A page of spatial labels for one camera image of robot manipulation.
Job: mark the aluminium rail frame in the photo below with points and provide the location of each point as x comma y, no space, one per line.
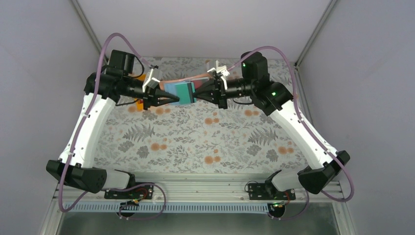
201,193

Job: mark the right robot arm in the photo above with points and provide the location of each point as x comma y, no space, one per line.
277,102

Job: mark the floral table cloth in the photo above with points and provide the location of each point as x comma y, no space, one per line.
195,138

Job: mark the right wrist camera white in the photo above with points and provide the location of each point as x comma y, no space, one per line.
219,72

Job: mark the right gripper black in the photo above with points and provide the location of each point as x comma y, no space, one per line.
221,94

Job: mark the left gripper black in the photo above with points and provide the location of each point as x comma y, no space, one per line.
147,97

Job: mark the tan leather card holder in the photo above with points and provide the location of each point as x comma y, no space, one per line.
169,85

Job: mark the teal green card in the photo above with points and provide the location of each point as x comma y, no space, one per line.
185,93

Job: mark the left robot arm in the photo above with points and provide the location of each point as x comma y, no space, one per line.
75,166

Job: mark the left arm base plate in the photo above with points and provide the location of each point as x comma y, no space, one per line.
138,191

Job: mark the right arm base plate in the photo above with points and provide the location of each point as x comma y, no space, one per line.
270,192

